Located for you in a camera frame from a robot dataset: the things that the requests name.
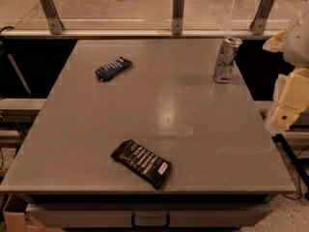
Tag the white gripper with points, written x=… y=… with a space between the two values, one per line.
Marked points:
x=299 y=43

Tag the silver redbull can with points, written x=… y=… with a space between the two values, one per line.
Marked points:
x=224 y=64

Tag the black rxbar chocolate bar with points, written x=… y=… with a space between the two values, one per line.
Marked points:
x=149 y=166

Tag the black stand leg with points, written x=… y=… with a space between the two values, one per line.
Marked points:
x=300 y=164

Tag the dark blue snack bar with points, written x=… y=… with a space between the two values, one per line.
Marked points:
x=112 y=69

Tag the glass barrier panel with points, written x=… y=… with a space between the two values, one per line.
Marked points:
x=130 y=14

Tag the cardboard box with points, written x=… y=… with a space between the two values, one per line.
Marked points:
x=17 y=220

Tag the right metal bracket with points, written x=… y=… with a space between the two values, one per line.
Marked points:
x=258 y=25

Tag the metal bracket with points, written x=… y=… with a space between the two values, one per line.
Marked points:
x=258 y=25
x=177 y=17
x=54 y=22

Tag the middle metal bracket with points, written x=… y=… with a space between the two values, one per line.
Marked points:
x=177 y=17

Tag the left metal bracket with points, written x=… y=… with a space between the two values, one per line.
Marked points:
x=54 y=22

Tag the grey drawer with black handle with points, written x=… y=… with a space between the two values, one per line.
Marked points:
x=142 y=216

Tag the grey side rail beam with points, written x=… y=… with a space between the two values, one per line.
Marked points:
x=20 y=110

